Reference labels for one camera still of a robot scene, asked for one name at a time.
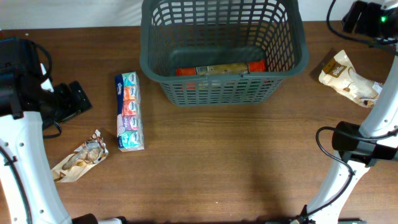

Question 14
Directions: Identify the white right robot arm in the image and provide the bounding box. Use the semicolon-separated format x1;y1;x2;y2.
289;1;397;223

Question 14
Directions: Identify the brown nut snack pouch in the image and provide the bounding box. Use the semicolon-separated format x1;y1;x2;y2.
51;129;109;182

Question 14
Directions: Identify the Kleenex tissue multipack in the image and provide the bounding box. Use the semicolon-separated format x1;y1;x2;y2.
115;72;144;152

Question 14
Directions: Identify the orange spaghetti package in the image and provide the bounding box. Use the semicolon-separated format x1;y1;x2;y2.
175;60;267;91

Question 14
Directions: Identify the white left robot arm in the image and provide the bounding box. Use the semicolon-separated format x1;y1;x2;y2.
1;37;108;223

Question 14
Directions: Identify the grey plastic basket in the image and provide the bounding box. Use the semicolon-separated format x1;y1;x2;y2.
139;0;308;106

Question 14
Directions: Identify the beige snack bag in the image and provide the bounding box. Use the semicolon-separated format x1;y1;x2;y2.
318;50;383;108

